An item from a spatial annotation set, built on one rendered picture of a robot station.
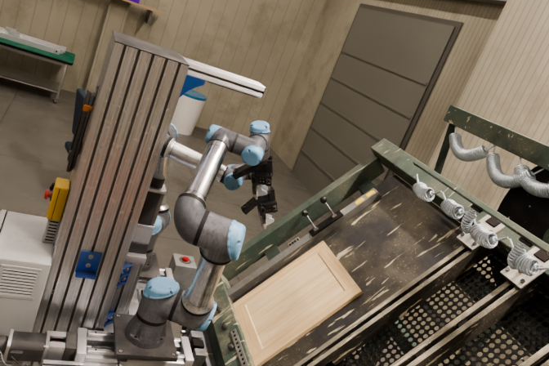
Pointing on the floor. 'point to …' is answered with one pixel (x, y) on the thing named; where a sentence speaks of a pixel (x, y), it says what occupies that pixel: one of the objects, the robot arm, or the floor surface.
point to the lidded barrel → (188, 111)
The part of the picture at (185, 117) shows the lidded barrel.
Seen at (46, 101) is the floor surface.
